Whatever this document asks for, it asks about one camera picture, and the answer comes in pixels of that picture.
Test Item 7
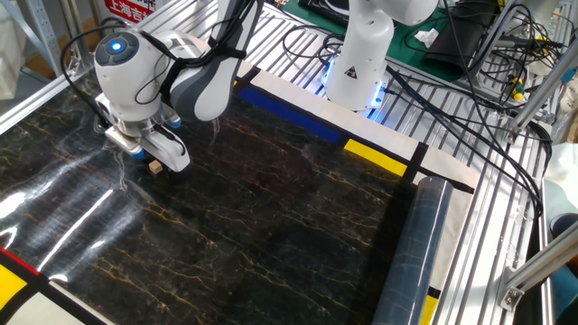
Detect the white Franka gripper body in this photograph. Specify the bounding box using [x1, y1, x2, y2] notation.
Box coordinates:
[94, 93, 191, 173]

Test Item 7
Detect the black marble pattern mat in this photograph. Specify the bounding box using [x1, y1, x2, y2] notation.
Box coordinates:
[0, 71, 419, 325]

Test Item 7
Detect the red white Chinese sign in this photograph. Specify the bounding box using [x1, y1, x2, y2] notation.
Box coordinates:
[101, 0, 159, 23]

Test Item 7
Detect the white plastic sheet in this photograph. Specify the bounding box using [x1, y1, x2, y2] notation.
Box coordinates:
[0, 0, 27, 101]

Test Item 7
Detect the Mondrian pattern cloth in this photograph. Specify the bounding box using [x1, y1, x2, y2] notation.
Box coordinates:
[0, 58, 480, 325]

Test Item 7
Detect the green cutting mat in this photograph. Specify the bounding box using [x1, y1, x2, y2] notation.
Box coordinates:
[282, 0, 498, 83]

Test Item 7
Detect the rolled clear plastic film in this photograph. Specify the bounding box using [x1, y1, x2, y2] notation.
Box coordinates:
[370, 175, 454, 325]

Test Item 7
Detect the white crumpled paper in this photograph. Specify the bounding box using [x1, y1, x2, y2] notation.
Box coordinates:
[414, 27, 441, 49]

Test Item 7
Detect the black rolled pouch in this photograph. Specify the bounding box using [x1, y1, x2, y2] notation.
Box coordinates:
[422, 13, 496, 82]

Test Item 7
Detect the yellow green screwdriver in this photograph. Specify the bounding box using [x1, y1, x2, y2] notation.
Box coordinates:
[508, 76, 527, 102]

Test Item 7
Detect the white fabric sheet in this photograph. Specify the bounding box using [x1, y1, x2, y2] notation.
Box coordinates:
[541, 142, 578, 218]

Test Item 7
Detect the teal plastic container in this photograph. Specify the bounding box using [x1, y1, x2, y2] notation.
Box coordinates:
[548, 211, 578, 320]

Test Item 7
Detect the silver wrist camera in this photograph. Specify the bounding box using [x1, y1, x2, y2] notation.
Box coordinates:
[104, 125, 146, 162]

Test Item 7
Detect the black arm cable harness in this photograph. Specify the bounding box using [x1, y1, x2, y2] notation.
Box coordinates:
[60, 0, 266, 132]

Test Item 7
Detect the grey perforated shelf post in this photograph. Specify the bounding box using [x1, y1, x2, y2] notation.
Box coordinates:
[17, 0, 69, 78]

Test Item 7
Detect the aluminium frame post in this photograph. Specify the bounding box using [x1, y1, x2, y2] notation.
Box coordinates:
[496, 220, 578, 313]
[508, 42, 578, 135]
[469, 0, 520, 78]

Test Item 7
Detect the thick black base cable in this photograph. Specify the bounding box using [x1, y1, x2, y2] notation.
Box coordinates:
[385, 64, 555, 220]

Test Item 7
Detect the black cable tangle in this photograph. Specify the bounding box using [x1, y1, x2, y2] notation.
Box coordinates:
[489, 2, 568, 98]

